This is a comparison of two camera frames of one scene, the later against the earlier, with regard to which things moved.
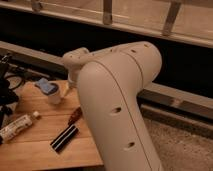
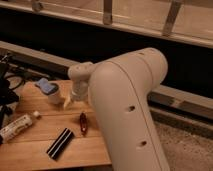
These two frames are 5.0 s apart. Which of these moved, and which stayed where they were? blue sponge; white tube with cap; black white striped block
Moved: black white striped block
Stayed: blue sponge; white tube with cap
